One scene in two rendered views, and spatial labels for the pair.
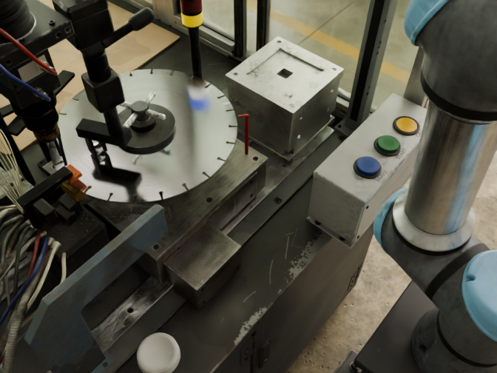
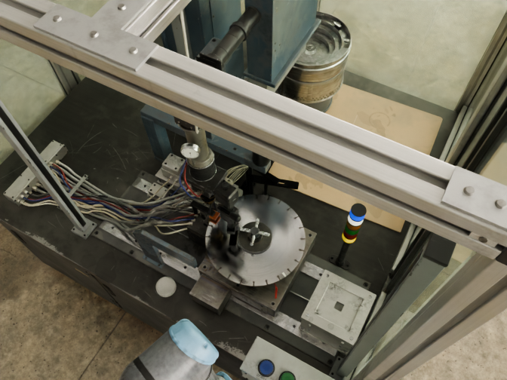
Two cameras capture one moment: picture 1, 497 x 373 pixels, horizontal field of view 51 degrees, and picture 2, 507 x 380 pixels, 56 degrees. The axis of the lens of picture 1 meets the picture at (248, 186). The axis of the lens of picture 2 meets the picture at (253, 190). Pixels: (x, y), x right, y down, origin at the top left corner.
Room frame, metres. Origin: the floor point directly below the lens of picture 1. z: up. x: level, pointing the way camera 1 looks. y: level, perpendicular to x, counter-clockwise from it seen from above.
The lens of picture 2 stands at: (0.55, -0.47, 2.40)
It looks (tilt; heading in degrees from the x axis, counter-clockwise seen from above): 60 degrees down; 81
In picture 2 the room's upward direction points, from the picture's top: 2 degrees counter-clockwise
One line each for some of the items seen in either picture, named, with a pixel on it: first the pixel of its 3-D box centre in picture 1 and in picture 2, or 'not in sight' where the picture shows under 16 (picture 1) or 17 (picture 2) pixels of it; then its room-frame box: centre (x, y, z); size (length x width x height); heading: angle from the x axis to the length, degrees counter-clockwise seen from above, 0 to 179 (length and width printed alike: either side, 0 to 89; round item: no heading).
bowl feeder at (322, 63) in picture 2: not in sight; (308, 70); (1.01, 0.89, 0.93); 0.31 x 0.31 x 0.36
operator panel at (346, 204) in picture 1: (373, 168); (288, 379); (0.67, -0.25, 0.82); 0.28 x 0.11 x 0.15; 140
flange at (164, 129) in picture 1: (143, 123); (255, 236); (0.65, 0.19, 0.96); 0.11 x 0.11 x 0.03
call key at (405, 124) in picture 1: (405, 128); not in sight; (0.72, -0.30, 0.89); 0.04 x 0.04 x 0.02
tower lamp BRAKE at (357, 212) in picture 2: not in sight; (357, 212); (0.95, 0.12, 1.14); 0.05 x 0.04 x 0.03; 50
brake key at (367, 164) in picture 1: (367, 167); (266, 368); (0.61, -0.21, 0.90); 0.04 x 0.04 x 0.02
